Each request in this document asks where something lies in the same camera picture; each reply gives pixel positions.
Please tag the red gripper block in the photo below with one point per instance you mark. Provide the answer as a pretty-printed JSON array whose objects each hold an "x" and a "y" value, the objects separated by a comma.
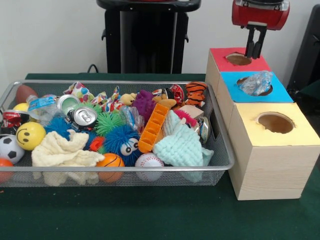
[{"x": 260, "y": 17}]

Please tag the clear plastic packet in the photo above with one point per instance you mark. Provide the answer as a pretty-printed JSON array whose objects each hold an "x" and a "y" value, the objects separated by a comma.
[{"x": 255, "y": 83}]

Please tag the clear packet with green bits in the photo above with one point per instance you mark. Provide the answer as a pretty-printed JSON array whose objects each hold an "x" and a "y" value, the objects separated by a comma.
[{"x": 132, "y": 116}]

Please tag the wooden box with three holes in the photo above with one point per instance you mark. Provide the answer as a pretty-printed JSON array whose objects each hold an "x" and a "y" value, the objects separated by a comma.
[{"x": 270, "y": 170}]

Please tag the shallow silver mesh bin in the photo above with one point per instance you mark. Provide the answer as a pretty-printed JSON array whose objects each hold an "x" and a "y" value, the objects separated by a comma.
[{"x": 75, "y": 168}]

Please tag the black upright panel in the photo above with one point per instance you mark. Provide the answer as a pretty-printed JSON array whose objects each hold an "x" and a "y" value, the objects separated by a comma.
[{"x": 307, "y": 62}]

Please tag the tiger plush toy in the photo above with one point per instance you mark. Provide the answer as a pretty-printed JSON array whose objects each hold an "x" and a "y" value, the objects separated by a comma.
[{"x": 196, "y": 93}]

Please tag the dark green table cloth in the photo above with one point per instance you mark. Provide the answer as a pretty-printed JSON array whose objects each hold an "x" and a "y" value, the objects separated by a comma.
[
  {"x": 150, "y": 215},
  {"x": 312, "y": 100}
]

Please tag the light blue knitted cloth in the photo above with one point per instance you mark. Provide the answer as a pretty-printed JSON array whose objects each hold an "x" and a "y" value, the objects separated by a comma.
[{"x": 182, "y": 147}]

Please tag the orange plastic compartment tray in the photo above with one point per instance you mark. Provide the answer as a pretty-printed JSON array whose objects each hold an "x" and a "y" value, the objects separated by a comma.
[{"x": 152, "y": 130}]

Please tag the small white baseball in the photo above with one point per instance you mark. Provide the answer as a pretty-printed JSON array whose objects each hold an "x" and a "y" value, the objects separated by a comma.
[{"x": 149, "y": 161}]

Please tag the small orange basketball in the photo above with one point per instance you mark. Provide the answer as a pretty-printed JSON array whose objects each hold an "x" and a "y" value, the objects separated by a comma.
[{"x": 111, "y": 161}]

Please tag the cream waffle cloth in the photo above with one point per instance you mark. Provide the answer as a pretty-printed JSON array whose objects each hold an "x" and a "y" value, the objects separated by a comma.
[{"x": 62, "y": 152}]

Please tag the small brown football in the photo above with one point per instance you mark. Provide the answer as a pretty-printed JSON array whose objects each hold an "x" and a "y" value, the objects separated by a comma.
[{"x": 23, "y": 93}]

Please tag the yellow smiley ball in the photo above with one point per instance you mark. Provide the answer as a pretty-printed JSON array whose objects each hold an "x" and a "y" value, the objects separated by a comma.
[{"x": 31, "y": 136}]

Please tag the small soccer ball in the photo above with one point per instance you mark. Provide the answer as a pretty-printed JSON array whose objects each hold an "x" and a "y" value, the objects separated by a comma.
[{"x": 11, "y": 150}]

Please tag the plain orange ball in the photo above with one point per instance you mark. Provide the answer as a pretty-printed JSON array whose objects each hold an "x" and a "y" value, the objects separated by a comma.
[{"x": 5, "y": 163}]

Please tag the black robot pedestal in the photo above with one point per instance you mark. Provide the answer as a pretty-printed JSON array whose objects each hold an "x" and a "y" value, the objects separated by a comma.
[{"x": 145, "y": 37}]

